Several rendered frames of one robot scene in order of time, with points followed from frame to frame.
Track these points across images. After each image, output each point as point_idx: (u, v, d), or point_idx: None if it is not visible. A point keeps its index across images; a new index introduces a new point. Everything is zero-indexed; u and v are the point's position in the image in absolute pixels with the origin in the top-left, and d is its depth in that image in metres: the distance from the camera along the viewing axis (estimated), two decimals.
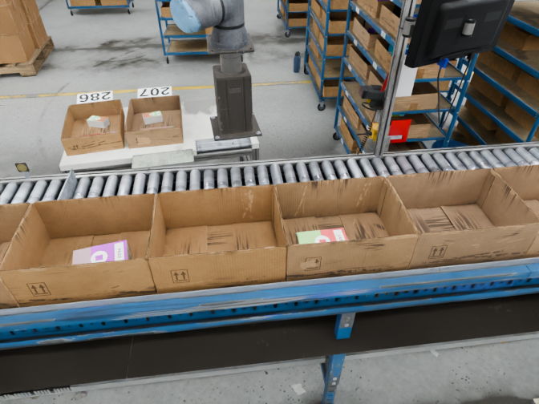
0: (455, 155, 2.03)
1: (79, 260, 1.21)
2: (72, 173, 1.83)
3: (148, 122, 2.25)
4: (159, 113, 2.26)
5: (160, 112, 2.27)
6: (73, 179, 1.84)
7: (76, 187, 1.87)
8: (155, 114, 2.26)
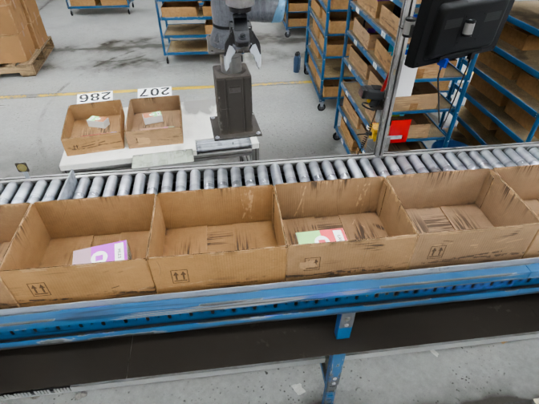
0: (455, 155, 2.03)
1: (79, 260, 1.21)
2: (72, 173, 1.83)
3: (148, 122, 2.25)
4: (159, 113, 2.26)
5: (160, 112, 2.27)
6: (73, 179, 1.84)
7: (76, 187, 1.87)
8: (155, 114, 2.26)
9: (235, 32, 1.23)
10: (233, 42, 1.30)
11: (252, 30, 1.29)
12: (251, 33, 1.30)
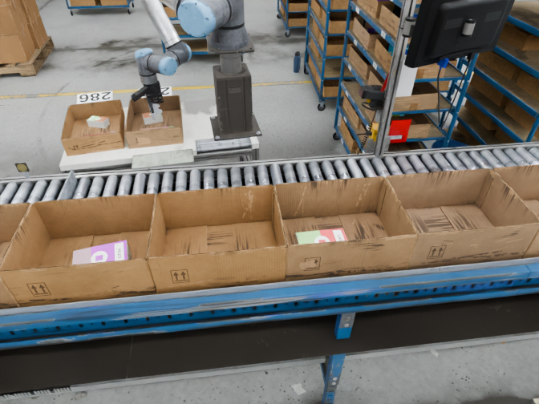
0: (455, 155, 2.03)
1: (79, 260, 1.21)
2: (72, 173, 1.83)
3: (148, 122, 2.25)
4: (159, 113, 2.26)
5: None
6: (73, 179, 1.84)
7: (76, 187, 1.87)
8: None
9: (135, 91, 2.17)
10: (146, 98, 2.22)
11: (149, 97, 2.16)
12: (149, 98, 2.16)
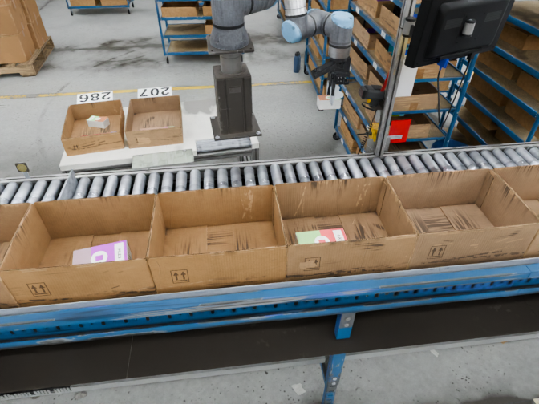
0: (455, 155, 2.03)
1: (79, 260, 1.21)
2: (72, 173, 1.83)
3: (323, 106, 1.83)
4: None
5: None
6: (73, 179, 1.84)
7: (76, 187, 1.87)
8: None
9: (318, 66, 1.76)
10: (327, 77, 1.80)
11: (334, 75, 1.73)
12: (334, 77, 1.74)
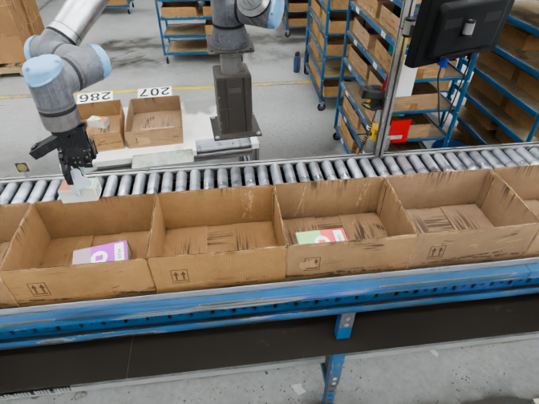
0: (455, 155, 2.03)
1: (79, 260, 1.21)
2: None
3: (68, 198, 1.16)
4: (91, 184, 1.16)
5: (94, 181, 1.17)
6: None
7: None
8: None
9: (42, 139, 1.09)
10: None
11: (62, 155, 1.06)
12: (62, 158, 1.07)
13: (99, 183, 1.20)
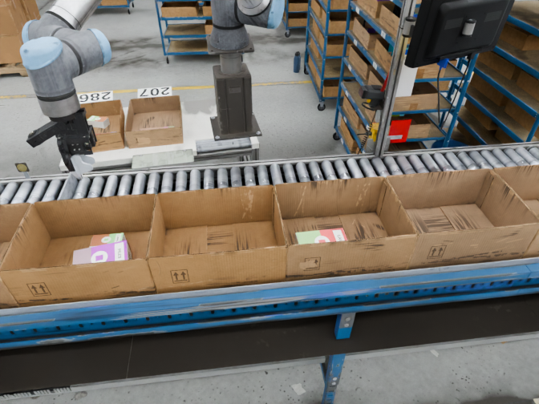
0: (455, 155, 2.03)
1: (79, 260, 1.21)
2: (72, 173, 1.83)
3: None
4: (119, 240, 1.32)
5: (121, 237, 1.33)
6: (73, 179, 1.84)
7: (76, 187, 1.87)
8: (111, 239, 1.32)
9: (40, 127, 1.06)
10: None
11: (61, 142, 1.03)
12: (62, 145, 1.04)
13: (124, 238, 1.35)
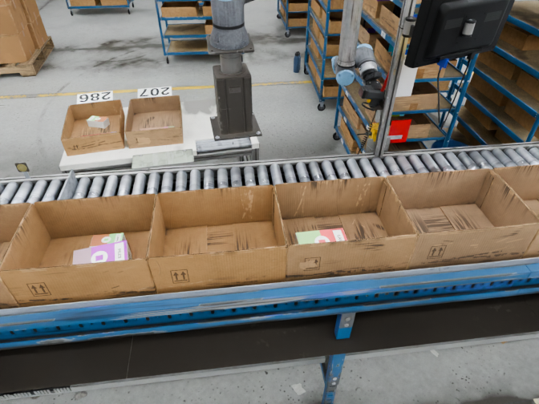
0: (455, 155, 2.03)
1: (79, 260, 1.21)
2: (72, 173, 1.83)
3: None
4: (119, 240, 1.32)
5: (121, 237, 1.33)
6: (73, 179, 1.84)
7: (76, 187, 1.87)
8: (111, 239, 1.32)
9: (371, 73, 2.00)
10: None
11: (378, 83, 2.06)
12: (378, 84, 2.05)
13: (124, 238, 1.35)
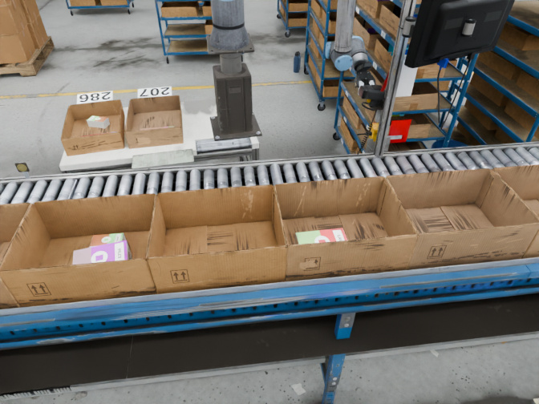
0: (455, 155, 2.03)
1: (79, 260, 1.21)
2: (76, 184, 1.87)
3: None
4: (119, 240, 1.32)
5: (121, 237, 1.33)
6: None
7: None
8: (111, 239, 1.32)
9: (362, 63, 2.10)
10: (360, 78, 2.13)
11: (370, 73, 2.16)
12: (370, 74, 2.15)
13: (124, 238, 1.35)
